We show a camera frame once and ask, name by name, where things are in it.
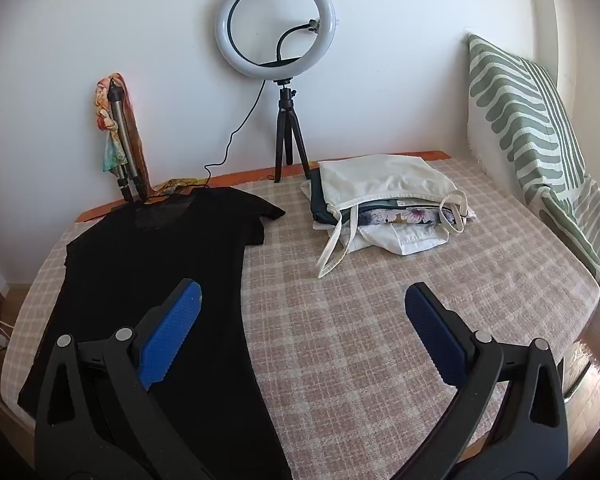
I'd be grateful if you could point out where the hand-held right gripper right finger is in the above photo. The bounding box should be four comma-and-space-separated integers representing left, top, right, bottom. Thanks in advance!
380, 282, 571, 480

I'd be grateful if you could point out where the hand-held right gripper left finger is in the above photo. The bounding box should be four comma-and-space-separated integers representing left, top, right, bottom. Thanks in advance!
34, 278, 216, 480

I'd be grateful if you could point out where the black t-shirt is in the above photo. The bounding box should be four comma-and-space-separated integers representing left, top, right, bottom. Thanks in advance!
17, 186, 293, 480

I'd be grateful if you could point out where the pink checked bed blanket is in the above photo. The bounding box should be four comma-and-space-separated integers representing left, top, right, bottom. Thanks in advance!
0, 152, 600, 480

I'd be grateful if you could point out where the floral folded cloth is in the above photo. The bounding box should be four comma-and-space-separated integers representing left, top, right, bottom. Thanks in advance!
357, 205, 456, 226

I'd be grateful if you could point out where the folded white cloth pile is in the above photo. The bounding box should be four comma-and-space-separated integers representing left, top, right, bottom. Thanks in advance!
316, 154, 468, 278

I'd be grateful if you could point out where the dark green folded cloth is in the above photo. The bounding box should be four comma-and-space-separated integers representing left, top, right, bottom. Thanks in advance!
310, 167, 406, 223

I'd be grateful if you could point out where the grey folded tripod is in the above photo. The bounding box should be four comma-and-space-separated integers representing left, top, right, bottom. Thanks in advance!
106, 82, 151, 205

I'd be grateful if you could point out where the colourful silk scarf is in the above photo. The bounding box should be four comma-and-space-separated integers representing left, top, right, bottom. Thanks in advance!
91, 73, 198, 197

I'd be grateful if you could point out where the black mini tripod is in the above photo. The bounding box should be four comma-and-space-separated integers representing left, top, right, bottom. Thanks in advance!
273, 78, 312, 184

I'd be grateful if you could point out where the green striped cushion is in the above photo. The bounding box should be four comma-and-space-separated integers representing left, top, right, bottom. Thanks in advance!
466, 32, 600, 333

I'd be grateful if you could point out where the black gooseneck phone holder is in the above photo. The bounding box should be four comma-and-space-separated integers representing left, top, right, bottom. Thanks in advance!
276, 18, 322, 63

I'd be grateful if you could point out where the black ring light cable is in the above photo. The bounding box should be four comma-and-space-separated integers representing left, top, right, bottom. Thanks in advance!
202, 79, 267, 188

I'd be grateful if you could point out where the white ring light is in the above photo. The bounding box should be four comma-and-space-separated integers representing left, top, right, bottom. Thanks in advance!
215, 0, 339, 80

